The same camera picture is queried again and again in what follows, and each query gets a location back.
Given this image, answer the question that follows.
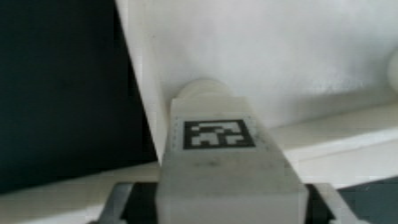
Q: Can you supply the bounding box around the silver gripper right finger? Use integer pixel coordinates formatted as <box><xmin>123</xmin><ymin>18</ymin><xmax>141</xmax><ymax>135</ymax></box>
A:
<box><xmin>304</xmin><ymin>183</ymin><xmax>365</xmax><ymax>224</ymax></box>

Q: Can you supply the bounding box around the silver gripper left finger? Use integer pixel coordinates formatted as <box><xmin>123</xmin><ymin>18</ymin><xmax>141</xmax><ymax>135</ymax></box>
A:
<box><xmin>87</xmin><ymin>182</ymin><xmax>158</xmax><ymax>224</ymax></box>

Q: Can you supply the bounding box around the white square table top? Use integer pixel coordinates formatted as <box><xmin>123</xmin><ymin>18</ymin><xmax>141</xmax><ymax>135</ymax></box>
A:
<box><xmin>116</xmin><ymin>0</ymin><xmax>398</xmax><ymax>160</ymax></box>

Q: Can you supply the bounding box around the white L-shaped obstacle fence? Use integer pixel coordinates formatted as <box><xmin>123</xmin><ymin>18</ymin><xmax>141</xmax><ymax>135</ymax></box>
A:
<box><xmin>0</xmin><ymin>140</ymin><xmax>398</xmax><ymax>224</ymax></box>

